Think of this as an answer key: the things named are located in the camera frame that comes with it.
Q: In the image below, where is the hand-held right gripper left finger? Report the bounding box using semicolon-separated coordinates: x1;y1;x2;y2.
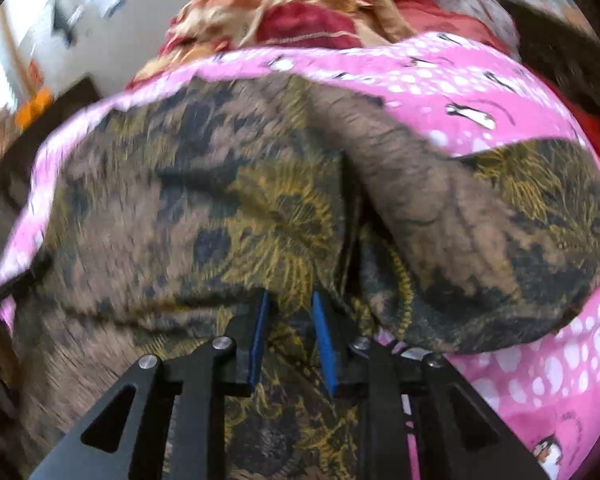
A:
29;291;272;480

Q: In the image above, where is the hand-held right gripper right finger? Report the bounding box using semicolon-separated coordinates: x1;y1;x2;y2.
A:
311;291;552;480

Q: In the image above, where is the brown floral patterned garment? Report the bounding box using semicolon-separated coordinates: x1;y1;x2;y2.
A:
10;74;600;480

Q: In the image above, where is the pink penguin print blanket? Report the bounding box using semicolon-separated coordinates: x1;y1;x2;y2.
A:
0;30;600;480

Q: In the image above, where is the dark wooden cabinet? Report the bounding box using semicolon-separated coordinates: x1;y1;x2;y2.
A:
0;76;104;211

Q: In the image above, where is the red orange floral blanket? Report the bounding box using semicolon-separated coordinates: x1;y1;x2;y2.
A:
130;0;506;86

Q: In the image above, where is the orange plastic crate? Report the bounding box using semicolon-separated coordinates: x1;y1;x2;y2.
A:
14;89;54;130

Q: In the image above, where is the dark carved wooden headboard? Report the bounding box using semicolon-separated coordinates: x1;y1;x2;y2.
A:
494;0;600;116

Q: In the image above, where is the dark cloth on wall hook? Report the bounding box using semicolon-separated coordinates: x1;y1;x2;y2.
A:
49;0;77;50

